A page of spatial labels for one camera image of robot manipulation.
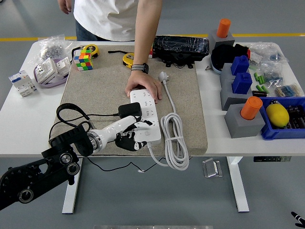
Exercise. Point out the person's left hand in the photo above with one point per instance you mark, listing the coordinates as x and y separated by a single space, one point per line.
143 80

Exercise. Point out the person's right hand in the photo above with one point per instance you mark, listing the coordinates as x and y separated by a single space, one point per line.
64 5

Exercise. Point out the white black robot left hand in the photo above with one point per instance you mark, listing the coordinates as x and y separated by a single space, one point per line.
119 126

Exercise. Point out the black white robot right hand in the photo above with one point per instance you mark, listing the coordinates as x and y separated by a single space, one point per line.
299 218

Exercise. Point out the black power adapter plug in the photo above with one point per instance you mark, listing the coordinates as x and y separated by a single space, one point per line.
129 109

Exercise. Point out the white power strip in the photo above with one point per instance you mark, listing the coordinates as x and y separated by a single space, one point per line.
152 137

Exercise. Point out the person's left forearm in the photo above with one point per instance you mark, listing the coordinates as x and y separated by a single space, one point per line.
145 35

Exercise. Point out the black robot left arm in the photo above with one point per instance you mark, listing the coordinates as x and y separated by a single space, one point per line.
28 179

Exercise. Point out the grey black wristwatch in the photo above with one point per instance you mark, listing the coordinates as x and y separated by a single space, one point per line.
139 67

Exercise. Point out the square yellow tape measure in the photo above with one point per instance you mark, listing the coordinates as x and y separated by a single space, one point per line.
127 59

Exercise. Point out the person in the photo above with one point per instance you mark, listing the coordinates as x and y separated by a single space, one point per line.
107 16

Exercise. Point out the clear bag of screws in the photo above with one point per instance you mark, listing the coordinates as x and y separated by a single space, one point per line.
52 47

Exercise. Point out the grey-brown mat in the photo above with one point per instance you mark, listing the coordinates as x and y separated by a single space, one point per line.
95 86

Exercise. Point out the black device wrapped in film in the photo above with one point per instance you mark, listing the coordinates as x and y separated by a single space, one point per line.
181 46

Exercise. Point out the small stickerless puzzle cube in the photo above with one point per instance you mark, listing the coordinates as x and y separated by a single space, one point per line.
85 53

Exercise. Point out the round yellow black tape measure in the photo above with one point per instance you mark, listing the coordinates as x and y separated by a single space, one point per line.
93 48

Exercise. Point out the large stickerless puzzle cube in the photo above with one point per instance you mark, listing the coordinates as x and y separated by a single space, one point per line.
83 64

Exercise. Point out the black table control panel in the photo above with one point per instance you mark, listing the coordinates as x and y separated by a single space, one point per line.
271 159

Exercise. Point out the white table leg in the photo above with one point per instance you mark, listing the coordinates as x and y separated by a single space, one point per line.
71 200
239 190

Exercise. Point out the small metal clip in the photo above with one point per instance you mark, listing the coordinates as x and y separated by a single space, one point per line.
208 68

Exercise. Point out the light blue bowl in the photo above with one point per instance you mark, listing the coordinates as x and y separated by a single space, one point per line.
215 69

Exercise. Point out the purple tray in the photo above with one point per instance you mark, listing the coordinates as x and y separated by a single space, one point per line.
51 84

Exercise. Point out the grey socket block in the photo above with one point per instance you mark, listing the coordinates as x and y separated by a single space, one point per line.
240 127
212 35

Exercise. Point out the black cloth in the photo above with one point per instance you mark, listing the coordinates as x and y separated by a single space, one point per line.
224 55

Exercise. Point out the grey stepped block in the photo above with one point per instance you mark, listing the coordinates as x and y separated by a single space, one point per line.
226 95

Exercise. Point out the blue plastic bin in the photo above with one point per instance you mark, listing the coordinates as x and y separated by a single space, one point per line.
281 134

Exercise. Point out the white circuit breaker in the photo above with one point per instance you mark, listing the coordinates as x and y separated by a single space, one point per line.
22 83

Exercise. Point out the orange cylinder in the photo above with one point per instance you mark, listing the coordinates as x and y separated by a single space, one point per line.
223 27
250 108

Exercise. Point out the blue block with knob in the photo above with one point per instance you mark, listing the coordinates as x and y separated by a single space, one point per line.
239 65
241 83

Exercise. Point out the dark capacitors pile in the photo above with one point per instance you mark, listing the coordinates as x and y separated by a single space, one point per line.
296 118

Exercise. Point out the yellow lemon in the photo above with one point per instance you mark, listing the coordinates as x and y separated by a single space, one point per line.
277 115

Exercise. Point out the small red object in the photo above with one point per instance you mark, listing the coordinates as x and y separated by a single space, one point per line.
248 54

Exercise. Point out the small black box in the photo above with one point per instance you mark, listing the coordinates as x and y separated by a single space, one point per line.
258 93

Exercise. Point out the clear plastic parts bag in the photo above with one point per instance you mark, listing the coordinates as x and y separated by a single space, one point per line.
272 74
264 52

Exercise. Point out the clear bag of resistors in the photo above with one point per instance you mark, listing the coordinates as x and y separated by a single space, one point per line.
288 90

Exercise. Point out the white wall socket panel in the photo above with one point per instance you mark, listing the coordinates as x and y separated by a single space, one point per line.
63 66
46 70

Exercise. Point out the silver metal bracket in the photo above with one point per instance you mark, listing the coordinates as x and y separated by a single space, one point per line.
212 168

